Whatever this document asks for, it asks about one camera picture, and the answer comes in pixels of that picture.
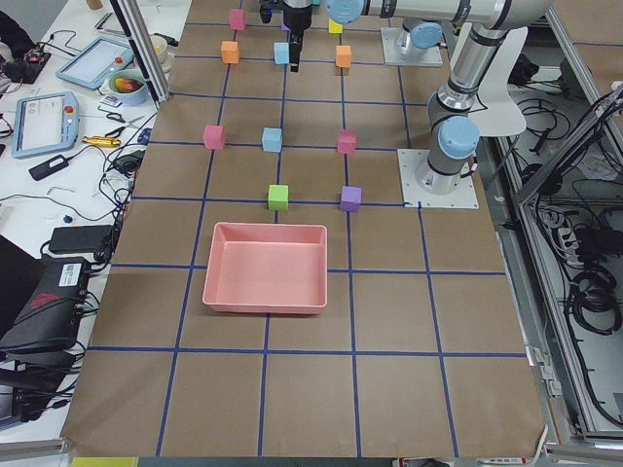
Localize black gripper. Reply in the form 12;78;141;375
282;0;312;73
259;0;273;23

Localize light blue block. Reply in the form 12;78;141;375
274;42;290;65
262;127;282;153

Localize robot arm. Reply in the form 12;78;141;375
326;1;527;196
326;1;552;81

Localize red block right far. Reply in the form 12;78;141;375
229;9;246;31

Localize yellow block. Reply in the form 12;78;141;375
328;19;343;34

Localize orange block near base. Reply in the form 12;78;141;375
335;45;352;69

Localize orange block right far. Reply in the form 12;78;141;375
220;41;240;64

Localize beige bowl with lemon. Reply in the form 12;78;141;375
150;34;174;72

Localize red block near base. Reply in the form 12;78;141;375
336;129;357;155

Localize red block left far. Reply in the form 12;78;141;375
202;125;226;150

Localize green bowl with fruit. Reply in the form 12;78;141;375
99;68;149;106

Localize green block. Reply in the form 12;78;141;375
268;184;289;211

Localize purple block left side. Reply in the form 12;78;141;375
340;186;362;213

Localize teach pendant tablet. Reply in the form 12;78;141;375
55;38;134;90
12;91;79;159

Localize scissors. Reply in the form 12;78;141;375
102;111;143;139

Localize white chair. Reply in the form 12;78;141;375
469;51;527;137

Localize pink plastic bin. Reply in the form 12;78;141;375
202;222;328;314

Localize black power adapter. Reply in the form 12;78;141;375
48;225;112;254

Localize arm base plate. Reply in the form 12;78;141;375
381;27;443;68
397;149;479;209

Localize aluminium frame post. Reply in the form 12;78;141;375
109;0;170;106

